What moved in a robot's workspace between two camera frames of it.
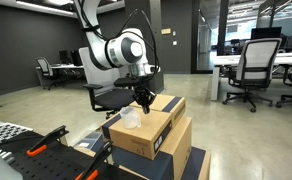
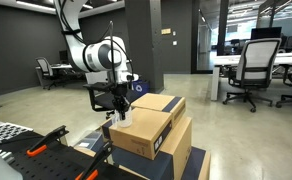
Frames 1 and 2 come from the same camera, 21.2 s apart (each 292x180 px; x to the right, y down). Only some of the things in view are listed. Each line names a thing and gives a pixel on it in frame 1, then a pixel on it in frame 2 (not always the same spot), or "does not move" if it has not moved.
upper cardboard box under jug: x=145 y=140 does not move
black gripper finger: x=142 y=104 → x=118 y=108
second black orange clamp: x=92 y=171 does not move
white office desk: x=231 y=60 does not move
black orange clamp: x=46 y=140 does not move
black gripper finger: x=146 y=108 → x=124 y=109
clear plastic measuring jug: x=130 y=116 → x=126 y=122
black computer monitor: x=266 y=33 does not move
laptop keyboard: x=1 y=132 does not move
